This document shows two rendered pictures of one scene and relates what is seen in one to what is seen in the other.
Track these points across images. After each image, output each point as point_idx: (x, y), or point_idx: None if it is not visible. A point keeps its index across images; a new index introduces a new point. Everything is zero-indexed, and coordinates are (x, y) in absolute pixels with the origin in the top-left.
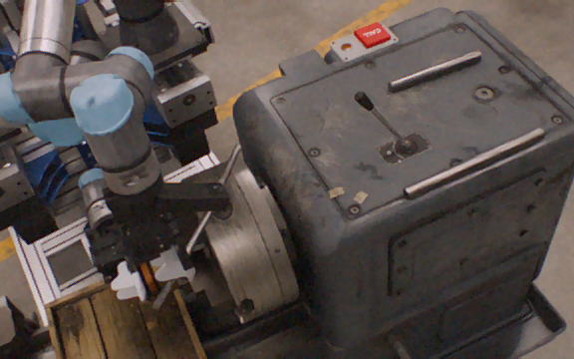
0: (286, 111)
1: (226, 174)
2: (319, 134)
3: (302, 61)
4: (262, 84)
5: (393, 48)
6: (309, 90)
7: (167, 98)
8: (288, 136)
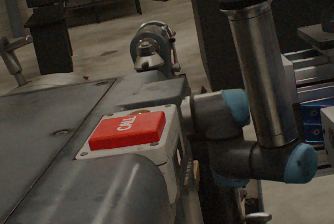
0: (77, 87)
1: (11, 43)
2: (5, 103)
3: (160, 90)
4: (154, 74)
5: (63, 152)
6: (89, 96)
7: (325, 110)
8: (37, 90)
